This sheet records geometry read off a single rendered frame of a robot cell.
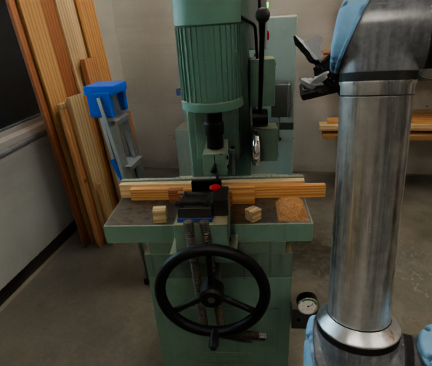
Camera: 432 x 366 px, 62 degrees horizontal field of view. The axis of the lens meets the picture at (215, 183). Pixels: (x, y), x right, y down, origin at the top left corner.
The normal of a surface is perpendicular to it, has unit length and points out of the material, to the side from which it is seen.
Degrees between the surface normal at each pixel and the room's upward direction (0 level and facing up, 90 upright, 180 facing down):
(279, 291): 90
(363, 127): 80
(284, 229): 90
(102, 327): 0
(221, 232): 90
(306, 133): 90
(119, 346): 0
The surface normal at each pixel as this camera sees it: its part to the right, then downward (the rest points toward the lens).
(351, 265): -0.62, 0.22
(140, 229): -0.07, 0.43
